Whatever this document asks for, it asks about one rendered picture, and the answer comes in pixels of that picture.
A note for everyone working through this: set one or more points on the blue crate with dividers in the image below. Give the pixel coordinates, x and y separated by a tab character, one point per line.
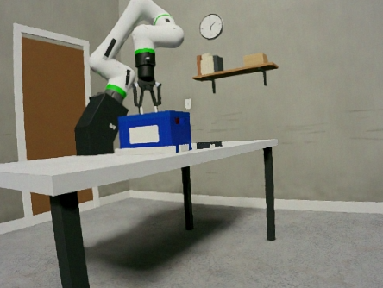
157	129

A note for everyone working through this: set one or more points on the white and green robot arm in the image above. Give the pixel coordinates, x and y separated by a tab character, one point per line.
145	38

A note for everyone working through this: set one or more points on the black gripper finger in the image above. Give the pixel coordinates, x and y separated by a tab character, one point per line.
139	105
158	85

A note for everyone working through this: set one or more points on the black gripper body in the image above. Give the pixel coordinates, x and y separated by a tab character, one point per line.
145	74

